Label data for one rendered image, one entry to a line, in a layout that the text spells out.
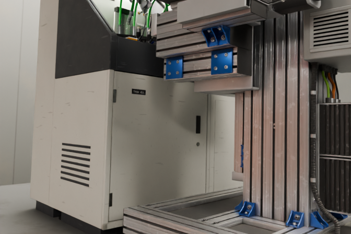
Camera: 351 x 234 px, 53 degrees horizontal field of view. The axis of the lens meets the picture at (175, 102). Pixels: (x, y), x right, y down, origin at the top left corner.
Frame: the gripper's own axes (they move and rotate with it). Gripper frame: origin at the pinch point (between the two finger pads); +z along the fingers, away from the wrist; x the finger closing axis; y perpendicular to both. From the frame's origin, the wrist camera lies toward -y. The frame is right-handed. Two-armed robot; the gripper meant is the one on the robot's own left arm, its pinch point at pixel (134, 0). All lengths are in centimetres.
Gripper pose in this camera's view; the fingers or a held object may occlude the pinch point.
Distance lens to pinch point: 196.1
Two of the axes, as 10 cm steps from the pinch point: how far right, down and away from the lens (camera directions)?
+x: 9.7, -1.9, 1.4
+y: 2.3, 6.3, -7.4
